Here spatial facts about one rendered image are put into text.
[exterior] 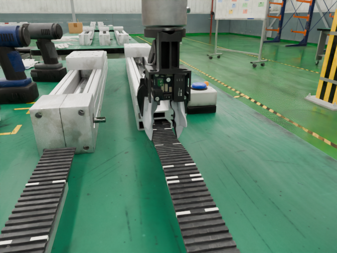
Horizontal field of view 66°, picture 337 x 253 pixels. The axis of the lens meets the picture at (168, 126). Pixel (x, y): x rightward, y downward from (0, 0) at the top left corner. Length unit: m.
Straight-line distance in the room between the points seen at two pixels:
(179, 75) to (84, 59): 0.50
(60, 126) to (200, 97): 0.36
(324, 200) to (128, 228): 0.28
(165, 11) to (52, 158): 0.29
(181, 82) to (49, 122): 0.24
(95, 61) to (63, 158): 0.49
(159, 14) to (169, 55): 0.06
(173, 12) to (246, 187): 0.29
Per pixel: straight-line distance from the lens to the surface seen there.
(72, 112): 0.49
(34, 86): 0.92
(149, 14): 0.44
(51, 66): 1.14
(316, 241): 0.37
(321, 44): 6.95
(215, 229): 0.30
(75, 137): 0.51
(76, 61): 0.89
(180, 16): 0.44
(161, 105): 0.63
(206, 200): 0.33
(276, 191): 0.43
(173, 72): 0.43
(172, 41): 0.44
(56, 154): 0.46
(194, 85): 0.71
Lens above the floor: 1.02
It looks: 23 degrees down
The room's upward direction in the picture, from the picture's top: straight up
